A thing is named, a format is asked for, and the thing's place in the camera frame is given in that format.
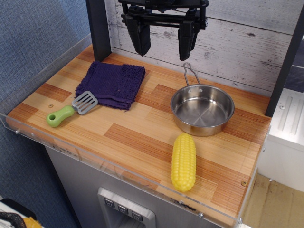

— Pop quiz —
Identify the yellow toy corn cob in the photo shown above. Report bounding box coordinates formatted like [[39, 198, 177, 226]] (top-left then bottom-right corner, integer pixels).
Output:
[[171, 133, 196, 192]]

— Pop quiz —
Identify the dark left upright post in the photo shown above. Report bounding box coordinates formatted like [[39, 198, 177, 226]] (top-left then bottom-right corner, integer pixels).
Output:
[[86, 0, 111, 61]]

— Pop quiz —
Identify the yellow black object bottom left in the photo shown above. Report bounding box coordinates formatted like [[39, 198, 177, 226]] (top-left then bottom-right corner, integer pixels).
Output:
[[0, 212, 43, 228]]

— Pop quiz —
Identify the green handled grey spatula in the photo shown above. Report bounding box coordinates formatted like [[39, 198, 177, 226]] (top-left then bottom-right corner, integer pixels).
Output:
[[46, 91, 98, 127]]

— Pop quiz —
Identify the dark right upright post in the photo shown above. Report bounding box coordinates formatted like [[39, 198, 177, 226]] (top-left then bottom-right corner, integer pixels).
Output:
[[265, 6, 304, 117]]

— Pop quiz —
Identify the dark upright post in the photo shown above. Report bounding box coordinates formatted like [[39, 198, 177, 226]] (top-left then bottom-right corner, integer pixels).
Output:
[[86, 0, 111, 61], [265, 6, 304, 117]]

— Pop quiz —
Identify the grey cabinet dispenser panel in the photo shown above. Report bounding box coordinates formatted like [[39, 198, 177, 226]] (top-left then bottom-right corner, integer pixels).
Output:
[[97, 187, 156, 228]]

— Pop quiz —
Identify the white ribbed appliance top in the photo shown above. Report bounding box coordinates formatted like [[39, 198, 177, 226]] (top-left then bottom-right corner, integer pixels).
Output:
[[269, 88, 304, 146]]

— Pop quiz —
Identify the clear acrylic table guard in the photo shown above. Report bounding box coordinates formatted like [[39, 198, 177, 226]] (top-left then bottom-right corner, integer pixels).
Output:
[[3, 30, 274, 228]]

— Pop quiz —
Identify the small steel pan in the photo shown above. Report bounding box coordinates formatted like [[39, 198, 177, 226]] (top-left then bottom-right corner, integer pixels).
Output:
[[170, 63, 235, 137]]

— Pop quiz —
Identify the purple folded towel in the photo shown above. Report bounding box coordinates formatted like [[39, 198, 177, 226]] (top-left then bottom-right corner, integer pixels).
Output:
[[76, 61, 145, 110]]

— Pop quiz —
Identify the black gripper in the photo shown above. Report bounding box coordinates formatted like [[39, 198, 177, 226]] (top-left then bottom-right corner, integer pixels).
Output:
[[119, 0, 209, 61]]

